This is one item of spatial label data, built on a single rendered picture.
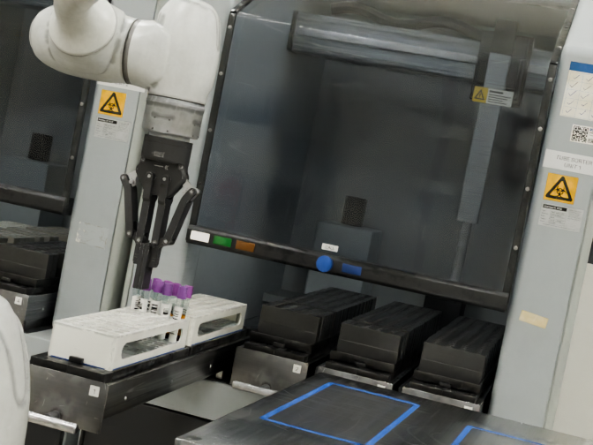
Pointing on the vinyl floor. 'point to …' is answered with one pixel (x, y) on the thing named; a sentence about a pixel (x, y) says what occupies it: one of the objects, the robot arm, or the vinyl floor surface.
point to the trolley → (364, 420)
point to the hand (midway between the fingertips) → (145, 266)
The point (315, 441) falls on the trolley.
